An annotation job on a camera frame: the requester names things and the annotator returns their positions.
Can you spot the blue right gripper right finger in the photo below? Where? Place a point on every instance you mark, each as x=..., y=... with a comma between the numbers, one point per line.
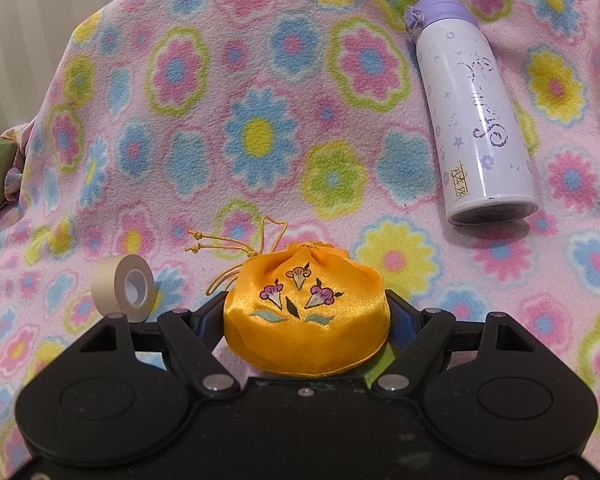
x=405, y=321

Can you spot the white purple-capped bottle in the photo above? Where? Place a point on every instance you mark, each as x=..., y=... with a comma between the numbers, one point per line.
x=483, y=157

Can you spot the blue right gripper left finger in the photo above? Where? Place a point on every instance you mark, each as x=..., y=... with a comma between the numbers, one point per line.
x=209, y=321

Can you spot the beige medical tape roll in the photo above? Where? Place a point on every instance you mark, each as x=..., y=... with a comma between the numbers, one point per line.
x=123, y=285

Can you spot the pink floral fleece blanket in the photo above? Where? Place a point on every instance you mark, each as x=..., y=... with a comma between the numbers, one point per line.
x=165, y=116

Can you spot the orange satin drawstring pouch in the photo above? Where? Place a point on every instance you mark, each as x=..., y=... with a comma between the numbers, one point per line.
x=302, y=310

